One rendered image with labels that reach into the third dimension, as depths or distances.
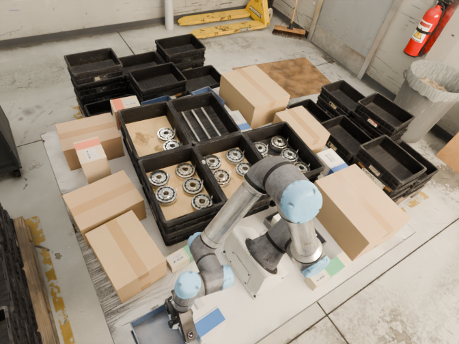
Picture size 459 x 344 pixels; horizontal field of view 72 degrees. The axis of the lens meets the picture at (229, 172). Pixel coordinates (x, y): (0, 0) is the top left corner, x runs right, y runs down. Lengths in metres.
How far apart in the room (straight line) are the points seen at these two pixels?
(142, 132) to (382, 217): 1.36
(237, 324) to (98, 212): 0.78
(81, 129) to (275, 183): 1.30
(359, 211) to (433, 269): 1.38
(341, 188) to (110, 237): 1.15
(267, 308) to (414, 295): 1.47
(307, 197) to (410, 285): 2.00
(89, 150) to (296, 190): 1.15
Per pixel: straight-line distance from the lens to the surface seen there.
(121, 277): 1.39
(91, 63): 3.19
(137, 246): 1.44
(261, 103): 2.09
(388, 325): 2.58
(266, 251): 1.33
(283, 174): 0.91
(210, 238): 1.09
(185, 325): 1.19
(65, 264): 2.47
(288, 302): 1.57
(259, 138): 1.90
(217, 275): 1.06
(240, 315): 1.51
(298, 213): 0.90
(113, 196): 1.60
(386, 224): 1.73
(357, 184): 1.81
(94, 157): 1.69
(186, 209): 1.56
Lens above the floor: 2.14
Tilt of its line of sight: 49 degrees down
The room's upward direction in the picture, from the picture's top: 11 degrees clockwise
